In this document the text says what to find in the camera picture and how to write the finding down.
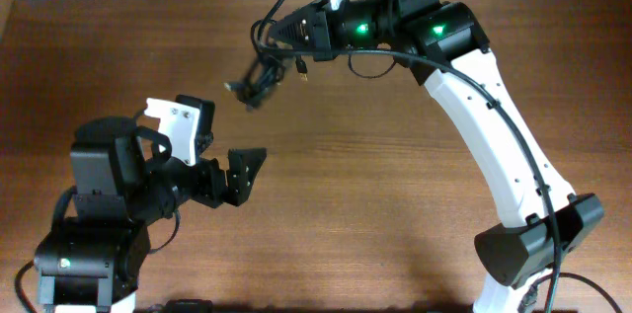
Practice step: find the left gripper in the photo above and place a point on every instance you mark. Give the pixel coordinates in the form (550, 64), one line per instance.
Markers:
(236, 190)

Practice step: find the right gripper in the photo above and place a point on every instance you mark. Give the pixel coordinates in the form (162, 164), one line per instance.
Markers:
(322, 24)

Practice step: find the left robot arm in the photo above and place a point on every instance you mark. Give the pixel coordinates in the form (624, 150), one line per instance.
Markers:
(127, 177)

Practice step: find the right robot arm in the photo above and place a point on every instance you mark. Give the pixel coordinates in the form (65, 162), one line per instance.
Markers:
(542, 218)

